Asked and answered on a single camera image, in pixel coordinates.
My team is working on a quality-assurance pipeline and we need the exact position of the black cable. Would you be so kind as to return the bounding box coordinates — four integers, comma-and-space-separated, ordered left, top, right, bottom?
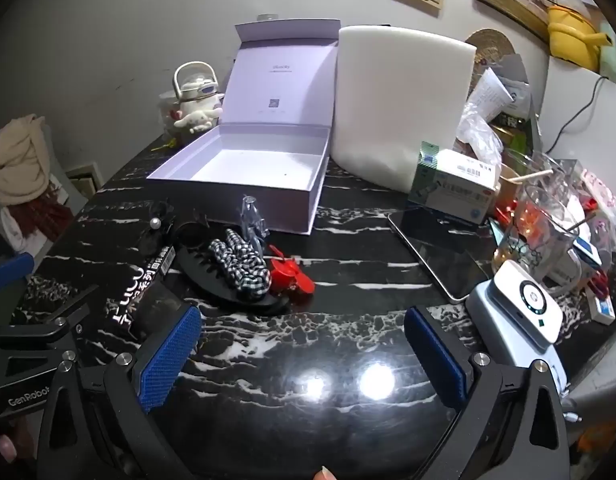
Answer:
545, 76, 609, 156

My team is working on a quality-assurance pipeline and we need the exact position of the black printed long box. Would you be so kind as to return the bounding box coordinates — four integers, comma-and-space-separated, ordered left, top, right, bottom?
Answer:
107, 246, 176, 343

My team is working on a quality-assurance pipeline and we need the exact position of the black pearl hair tie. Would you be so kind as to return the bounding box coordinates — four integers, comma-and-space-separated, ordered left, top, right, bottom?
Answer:
138, 202, 176, 251

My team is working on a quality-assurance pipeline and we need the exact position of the red plaid scarf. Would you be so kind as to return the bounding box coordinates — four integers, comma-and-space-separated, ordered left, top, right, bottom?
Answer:
10, 192, 75, 243

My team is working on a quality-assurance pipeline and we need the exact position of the checkered hair tie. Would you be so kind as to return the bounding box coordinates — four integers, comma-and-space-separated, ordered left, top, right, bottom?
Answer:
208, 228, 271, 303

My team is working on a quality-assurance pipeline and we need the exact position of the wooden stick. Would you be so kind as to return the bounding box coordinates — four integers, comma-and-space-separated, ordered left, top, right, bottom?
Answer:
508, 169, 555, 183

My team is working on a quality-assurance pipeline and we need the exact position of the clear plastic bag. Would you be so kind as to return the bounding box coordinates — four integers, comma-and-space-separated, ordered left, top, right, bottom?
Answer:
455, 102, 504, 166

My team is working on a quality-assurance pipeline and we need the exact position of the white kettle-shaped bottle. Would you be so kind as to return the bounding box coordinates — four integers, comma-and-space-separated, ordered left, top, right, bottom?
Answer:
160, 61, 226, 133

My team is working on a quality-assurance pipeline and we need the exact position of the white foam block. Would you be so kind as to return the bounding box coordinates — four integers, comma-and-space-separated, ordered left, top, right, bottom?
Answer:
330, 25, 478, 193

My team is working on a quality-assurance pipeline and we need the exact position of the beige cloth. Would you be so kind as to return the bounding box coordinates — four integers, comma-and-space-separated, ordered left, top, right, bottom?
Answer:
0, 114, 51, 207

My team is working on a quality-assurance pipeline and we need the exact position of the pink printed package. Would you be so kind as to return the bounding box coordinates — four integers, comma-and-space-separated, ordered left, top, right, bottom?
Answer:
580, 170, 616, 221

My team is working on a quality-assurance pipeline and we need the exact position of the red hair clip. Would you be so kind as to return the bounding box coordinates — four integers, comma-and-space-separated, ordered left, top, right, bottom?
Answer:
268, 245, 316, 306

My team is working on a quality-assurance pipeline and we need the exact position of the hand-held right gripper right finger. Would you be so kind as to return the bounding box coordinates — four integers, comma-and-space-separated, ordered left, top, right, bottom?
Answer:
404, 306, 574, 480

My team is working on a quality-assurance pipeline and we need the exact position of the white paper sheet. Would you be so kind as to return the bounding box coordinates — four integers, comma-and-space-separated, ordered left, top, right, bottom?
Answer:
468, 67, 511, 126

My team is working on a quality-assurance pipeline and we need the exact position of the small white blue box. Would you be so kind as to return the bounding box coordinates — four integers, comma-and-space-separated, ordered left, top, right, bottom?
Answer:
590, 292, 616, 326

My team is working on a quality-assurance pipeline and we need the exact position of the white appliance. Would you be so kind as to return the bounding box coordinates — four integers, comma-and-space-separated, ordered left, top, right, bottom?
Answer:
538, 55, 616, 171

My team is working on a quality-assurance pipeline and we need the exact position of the white plush dog toy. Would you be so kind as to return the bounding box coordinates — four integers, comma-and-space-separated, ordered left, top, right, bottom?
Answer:
174, 95, 224, 135

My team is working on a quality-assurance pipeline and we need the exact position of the black hair claw clip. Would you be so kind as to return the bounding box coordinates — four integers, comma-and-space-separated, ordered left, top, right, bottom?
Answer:
175, 245, 291, 317

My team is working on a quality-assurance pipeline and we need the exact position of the round woven mat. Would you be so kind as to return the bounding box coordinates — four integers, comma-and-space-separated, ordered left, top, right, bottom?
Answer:
464, 27, 517, 63

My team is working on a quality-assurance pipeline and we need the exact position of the glass mug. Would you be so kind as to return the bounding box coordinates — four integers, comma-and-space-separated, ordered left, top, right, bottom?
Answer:
500, 180, 581, 291

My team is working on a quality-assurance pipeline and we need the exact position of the green white medicine box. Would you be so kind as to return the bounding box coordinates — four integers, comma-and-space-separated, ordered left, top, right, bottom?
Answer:
407, 141, 503, 226

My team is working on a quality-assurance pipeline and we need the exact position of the pale blue device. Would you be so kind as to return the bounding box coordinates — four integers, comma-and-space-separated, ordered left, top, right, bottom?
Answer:
465, 280, 571, 396

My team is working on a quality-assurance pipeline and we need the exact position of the brown paper cup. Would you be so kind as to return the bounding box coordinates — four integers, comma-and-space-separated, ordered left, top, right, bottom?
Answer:
495, 165, 521, 211

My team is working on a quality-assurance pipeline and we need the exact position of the white round-button device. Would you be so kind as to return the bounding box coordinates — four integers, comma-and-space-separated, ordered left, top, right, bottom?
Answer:
490, 260, 565, 346

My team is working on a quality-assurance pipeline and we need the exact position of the beige wall panel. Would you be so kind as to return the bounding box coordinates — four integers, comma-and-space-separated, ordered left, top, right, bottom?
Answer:
65, 160, 105, 196

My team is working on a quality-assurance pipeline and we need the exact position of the person's left hand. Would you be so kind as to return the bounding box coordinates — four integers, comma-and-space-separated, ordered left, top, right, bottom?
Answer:
0, 430, 21, 463

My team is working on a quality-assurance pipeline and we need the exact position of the lavender gift box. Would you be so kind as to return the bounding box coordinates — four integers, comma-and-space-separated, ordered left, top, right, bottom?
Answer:
146, 19, 342, 236

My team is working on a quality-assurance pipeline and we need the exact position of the grey chair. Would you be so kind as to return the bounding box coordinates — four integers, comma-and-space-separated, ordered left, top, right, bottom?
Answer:
0, 125, 89, 261

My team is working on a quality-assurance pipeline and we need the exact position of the yellow kettle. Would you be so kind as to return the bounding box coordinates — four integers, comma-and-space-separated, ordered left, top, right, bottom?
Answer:
545, 4, 614, 72

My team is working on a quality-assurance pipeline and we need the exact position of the clear plastic bottle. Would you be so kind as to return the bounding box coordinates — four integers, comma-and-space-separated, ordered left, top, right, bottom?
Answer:
239, 195, 269, 248

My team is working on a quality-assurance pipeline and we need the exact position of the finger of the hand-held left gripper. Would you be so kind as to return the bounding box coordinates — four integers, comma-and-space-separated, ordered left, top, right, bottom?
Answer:
0, 252, 35, 306
0, 284, 100, 341

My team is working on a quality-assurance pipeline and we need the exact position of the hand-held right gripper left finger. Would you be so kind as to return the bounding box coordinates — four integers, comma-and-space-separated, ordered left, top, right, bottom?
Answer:
35, 304, 203, 480

